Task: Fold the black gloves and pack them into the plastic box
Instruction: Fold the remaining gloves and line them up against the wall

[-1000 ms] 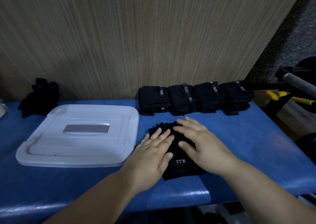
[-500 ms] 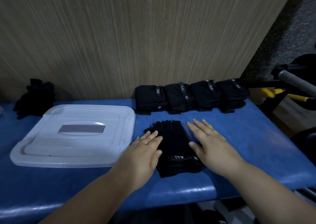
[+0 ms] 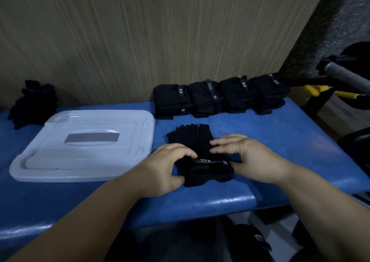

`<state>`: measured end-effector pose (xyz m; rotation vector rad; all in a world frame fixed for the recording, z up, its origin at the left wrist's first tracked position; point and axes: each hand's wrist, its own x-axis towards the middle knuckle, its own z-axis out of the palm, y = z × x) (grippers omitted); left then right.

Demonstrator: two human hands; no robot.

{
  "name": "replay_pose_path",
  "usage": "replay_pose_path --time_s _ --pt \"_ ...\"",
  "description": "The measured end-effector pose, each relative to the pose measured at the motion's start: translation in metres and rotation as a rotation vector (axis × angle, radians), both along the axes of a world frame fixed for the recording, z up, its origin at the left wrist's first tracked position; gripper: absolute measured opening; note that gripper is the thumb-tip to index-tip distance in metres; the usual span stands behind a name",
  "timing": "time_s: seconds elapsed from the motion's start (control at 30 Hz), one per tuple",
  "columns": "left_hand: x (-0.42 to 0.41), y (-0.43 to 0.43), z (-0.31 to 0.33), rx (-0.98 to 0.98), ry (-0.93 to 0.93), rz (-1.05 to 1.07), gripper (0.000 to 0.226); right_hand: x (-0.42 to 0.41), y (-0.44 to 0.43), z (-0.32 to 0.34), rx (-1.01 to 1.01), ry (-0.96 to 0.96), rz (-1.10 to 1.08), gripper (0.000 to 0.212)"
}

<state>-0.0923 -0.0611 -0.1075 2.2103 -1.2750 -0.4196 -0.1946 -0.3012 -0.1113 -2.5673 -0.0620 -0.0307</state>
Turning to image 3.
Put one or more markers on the white plastic bin lid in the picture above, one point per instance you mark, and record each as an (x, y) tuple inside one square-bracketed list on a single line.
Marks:
[(86, 160)]

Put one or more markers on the loose pile of black gloves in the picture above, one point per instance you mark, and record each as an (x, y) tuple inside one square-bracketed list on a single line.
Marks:
[(33, 105)]

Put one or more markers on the person's left thumb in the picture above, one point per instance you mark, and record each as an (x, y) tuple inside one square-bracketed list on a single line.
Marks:
[(176, 182)]

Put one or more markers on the black seat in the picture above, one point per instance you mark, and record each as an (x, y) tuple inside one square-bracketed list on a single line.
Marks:
[(358, 152)]

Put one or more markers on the stack of folded black gloves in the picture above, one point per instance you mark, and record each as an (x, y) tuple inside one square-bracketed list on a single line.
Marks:
[(238, 95), (205, 98), (172, 101), (270, 92)]

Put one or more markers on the person's left hand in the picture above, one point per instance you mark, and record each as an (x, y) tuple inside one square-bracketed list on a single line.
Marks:
[(157, 172)]

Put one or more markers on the person's right fingers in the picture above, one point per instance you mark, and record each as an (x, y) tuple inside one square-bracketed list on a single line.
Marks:
[(227, 144)]

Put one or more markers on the person's dark trousers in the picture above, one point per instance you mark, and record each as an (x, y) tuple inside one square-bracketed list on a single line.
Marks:
[(173, 241)]

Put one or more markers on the black fingerless glove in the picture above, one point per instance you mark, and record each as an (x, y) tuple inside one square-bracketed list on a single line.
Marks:
[(199, 143)]

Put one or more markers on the person's right hand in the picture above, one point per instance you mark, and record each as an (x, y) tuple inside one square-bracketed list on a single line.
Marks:
[(260, 162)]

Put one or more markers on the black metal equipment frame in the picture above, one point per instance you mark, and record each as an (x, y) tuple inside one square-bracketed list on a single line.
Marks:
[(316, 104)]

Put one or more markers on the person's left forearm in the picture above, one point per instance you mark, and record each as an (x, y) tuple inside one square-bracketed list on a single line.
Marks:
[(86, 221)]

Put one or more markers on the person's right forearm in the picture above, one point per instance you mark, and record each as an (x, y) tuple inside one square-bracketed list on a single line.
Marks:
[(326, 209)]

